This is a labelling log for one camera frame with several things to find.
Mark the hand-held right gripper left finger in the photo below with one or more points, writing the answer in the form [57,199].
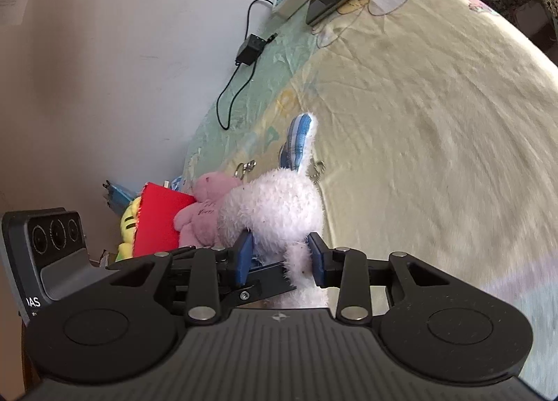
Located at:
[244,258]

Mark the cartoon printed bed sheet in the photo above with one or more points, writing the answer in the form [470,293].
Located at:
[436,122]

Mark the white plush bunny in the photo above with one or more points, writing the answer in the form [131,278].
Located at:
[279,209]

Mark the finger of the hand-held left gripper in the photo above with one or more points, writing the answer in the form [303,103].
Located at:
[270,281]

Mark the blue plastic bag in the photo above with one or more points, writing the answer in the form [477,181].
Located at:
[120,196]

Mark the yellow plush tiger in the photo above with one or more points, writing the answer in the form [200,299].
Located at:
[128,222]

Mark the pink plush bear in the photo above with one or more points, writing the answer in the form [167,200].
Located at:
[205,209]

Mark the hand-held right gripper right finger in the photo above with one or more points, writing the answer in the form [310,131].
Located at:
[316,262]

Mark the red cardboard box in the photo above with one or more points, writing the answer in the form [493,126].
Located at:
[157,218]

